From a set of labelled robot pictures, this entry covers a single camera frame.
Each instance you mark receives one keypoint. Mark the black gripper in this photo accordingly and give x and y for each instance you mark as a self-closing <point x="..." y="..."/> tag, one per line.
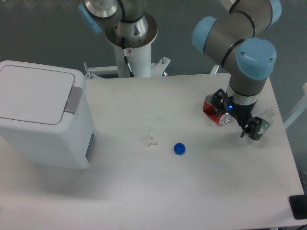
<point x="241" y="113"/>

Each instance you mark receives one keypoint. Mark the white push-button trash can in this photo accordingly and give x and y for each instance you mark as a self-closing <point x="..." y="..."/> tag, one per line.
<point x="45" y="115"/>

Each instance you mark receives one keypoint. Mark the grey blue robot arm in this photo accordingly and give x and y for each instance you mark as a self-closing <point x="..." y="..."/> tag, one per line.
<point x="232" y="43"/>

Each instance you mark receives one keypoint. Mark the crushed red soda can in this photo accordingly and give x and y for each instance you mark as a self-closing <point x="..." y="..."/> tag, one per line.
<point x="211" y="112"/>

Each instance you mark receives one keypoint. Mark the clear green-label water bottle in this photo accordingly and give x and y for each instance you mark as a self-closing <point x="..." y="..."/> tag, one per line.
<point x="267" y="121"/>

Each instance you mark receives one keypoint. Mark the blue bottle cap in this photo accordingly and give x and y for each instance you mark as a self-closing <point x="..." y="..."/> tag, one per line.
<point x="179" y="149"/>

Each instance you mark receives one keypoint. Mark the clear transparent bottle cap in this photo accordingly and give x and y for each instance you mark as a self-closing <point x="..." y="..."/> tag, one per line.
<point x="159" y="121"/>

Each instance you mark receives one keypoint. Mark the crumpled white paper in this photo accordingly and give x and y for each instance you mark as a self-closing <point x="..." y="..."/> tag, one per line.
<point x="151" y="139"/>

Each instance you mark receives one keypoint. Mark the black device at edge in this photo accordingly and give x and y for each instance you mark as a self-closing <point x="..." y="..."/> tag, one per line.
<point x="298" y="205"/>

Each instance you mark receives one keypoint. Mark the white frame leg right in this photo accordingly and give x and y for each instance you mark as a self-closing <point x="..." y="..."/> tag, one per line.
<point x="298" y="109"/>

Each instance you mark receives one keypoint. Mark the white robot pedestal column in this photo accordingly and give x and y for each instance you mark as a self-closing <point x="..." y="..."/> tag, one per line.
<point x="132" y="42"/>

